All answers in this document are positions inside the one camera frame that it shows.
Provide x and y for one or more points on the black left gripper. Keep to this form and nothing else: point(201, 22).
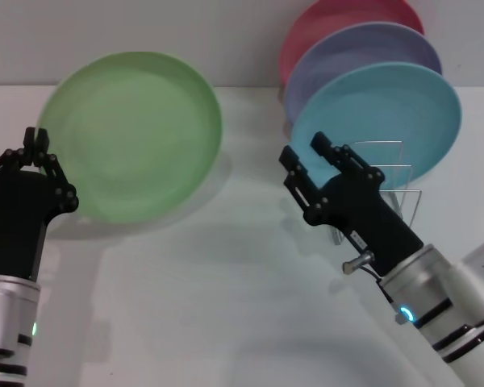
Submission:
point(16, 225)

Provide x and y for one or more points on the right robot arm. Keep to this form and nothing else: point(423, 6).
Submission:
point(447, 314)

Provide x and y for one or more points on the green plate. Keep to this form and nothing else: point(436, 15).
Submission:
point(137, 133)

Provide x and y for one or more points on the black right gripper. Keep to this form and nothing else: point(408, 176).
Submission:
point(367, 217)

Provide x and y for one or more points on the purple plate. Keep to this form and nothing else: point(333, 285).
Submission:
point(347, 52)

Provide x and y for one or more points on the red plate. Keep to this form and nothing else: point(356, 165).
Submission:
point(326, 20)

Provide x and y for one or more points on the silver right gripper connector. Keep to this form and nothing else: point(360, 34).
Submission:
point(357, 262)

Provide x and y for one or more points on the light blue plate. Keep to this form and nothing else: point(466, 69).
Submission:
point(387, 109)

